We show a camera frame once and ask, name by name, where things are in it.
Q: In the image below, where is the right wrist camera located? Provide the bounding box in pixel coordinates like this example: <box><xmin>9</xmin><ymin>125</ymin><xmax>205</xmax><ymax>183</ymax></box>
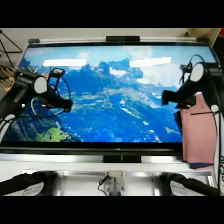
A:
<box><xmin>179</xmin><ymin>62</ymin><xmax>194</xmax><ymax>75</ymax></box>

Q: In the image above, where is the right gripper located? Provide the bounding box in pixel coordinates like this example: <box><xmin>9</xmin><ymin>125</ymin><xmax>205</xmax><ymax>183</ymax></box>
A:
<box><xmin>161</xmin><ymin>87</ymin><xmax>198</xmax><ymax>110</ymax></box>

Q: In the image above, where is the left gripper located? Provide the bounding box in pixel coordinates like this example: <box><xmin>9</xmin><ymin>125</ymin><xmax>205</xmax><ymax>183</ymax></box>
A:
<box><xmin>48</xmin><ymin>89</ymin><xmax>74</xmax><ymax>114</ymax></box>

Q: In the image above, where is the pink garment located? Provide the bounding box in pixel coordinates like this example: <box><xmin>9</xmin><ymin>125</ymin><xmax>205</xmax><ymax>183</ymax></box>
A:
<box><xmin>180</xmin><ymin>92</ymin><xmax>218</xmax><ymax>165</ymax></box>

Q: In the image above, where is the silver frame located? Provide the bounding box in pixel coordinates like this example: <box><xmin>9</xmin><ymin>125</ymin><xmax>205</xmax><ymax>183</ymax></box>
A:
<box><xmin>0</xmin><ymin>36</ymin><xmax>224</xmax><ymax>197</ymax></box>

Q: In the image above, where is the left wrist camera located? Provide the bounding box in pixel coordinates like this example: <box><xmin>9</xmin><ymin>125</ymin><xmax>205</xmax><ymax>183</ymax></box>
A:
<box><xmin>47</xmin><ymin>67</ymin><xmax>67</xmax><ymax>88</ymax></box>

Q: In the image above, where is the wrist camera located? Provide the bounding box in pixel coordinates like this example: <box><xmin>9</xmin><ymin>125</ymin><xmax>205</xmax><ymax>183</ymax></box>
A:
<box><xmin>47</xmin><ymin>67</ymin><xmax>67</xmax><ymax>88</ymax></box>
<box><xmin>179</xmin><ymin>62</ymin><xmax>194</xmax><ymax>75</ymax></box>

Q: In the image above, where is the black cable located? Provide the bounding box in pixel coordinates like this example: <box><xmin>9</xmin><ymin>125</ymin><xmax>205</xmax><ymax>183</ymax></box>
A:
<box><xmin>97</xmin><ymin>175</ymin><xmax>112</xmax><ymax>197</ymax></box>
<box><xmin>30</xmin><ymin>75</ymin><xmax>72</xmax><ymax>117</ymax></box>

